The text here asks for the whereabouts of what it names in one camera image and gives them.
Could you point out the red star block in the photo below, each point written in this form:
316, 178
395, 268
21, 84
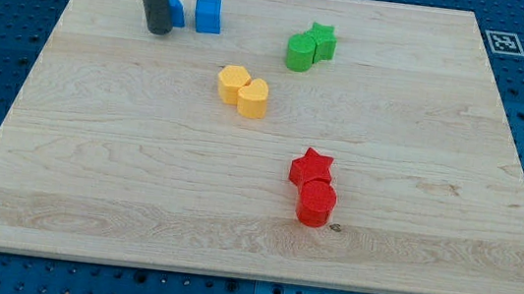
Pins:
311, 166

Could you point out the green cylinder block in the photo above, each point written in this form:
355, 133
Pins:
300, 52

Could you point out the black white fiducial marker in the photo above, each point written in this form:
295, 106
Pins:
504, 43

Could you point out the blue cube block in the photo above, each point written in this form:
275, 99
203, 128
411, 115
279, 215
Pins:
207, 16

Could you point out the green star block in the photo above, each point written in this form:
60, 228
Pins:
325, 41

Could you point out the light wooden board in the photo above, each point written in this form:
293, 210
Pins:
118, 150

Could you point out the yellow hexagon block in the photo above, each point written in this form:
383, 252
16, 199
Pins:
230, 79

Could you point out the yellow heart block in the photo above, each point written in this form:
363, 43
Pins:
252, 100

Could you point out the red cylinder block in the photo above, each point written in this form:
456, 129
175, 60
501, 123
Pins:
317, 200

